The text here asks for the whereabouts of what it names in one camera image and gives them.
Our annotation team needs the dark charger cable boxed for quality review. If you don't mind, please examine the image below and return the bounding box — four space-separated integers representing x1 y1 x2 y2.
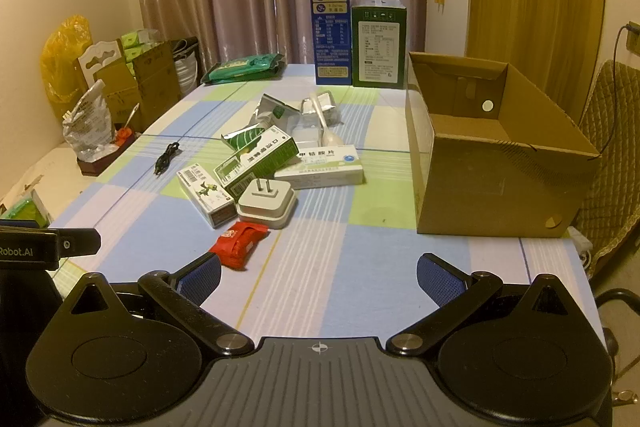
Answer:
597 24 632 154

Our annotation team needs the black and white bag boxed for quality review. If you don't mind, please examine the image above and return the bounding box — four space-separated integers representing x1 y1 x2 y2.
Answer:
172 38 200 100

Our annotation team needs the tall green milk carton box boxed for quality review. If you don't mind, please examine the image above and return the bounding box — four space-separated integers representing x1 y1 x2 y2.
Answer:
351 0 407 88

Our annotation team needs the long white medicine box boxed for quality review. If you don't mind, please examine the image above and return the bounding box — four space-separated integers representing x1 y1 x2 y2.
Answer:
274 145 365 190

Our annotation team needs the small green box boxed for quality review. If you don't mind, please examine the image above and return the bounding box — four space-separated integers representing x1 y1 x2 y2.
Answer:
0 189 51 228

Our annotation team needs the white power adapter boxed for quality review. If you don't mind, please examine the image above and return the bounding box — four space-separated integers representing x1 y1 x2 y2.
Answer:
236 177 299 230

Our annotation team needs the white plastic spoon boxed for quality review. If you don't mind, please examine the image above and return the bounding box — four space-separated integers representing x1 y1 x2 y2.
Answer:
310 93 346 146

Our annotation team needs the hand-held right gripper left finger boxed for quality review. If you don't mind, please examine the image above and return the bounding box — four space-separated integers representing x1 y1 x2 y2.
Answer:
64 251 256 356

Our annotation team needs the small white medicine box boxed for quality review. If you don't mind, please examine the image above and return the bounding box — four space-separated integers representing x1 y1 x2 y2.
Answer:
176 163 236 229

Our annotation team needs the black chair frame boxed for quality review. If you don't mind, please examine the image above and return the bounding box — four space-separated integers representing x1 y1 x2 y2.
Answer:
595 287 640 380

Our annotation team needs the cardboard box of green packets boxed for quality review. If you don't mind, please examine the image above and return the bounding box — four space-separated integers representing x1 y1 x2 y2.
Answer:
119 29 182 128

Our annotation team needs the red snack packet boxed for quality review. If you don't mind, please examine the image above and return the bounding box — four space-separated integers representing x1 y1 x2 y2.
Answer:
208 221 271 269

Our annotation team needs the shiny silver foil packet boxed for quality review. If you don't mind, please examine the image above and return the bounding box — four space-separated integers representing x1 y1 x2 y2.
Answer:
300 91 343 125

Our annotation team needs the black cable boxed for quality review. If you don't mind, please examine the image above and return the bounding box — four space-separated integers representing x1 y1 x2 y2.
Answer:
154 143 182 176

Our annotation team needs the green wet wipes pack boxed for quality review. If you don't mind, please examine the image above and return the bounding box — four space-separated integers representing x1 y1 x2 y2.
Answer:
201 53 287 85

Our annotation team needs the tall blue milk carton box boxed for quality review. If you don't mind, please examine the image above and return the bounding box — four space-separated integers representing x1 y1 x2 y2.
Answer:
308 0 357 86

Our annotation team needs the yellow plastic bag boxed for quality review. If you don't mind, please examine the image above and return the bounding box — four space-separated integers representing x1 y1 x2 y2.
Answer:
40 14 95 118

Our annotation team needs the silver green leaf pouch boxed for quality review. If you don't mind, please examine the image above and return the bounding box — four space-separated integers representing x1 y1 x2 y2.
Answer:
221 93 301 154

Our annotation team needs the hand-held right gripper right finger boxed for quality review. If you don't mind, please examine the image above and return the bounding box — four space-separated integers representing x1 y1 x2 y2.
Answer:
385 252 571 356

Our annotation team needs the white power strip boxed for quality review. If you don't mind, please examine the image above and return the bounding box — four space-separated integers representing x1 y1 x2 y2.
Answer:
570 227 597 269

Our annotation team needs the checked cloth desktop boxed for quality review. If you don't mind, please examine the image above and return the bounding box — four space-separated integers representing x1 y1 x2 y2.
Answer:
47 63 607 358

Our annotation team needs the brown cardboard box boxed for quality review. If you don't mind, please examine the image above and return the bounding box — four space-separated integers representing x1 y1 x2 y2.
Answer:
404 51 601 240

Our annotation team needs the clear plastic box white insert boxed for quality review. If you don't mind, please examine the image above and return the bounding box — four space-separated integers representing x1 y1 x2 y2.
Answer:
292 109 326 148

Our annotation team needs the dark wooden tray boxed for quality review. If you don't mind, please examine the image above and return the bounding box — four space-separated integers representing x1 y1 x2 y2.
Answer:
77 129 137 178

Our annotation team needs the green medicine box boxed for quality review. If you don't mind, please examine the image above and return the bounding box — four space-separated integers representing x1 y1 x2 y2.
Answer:
214 125 299 200

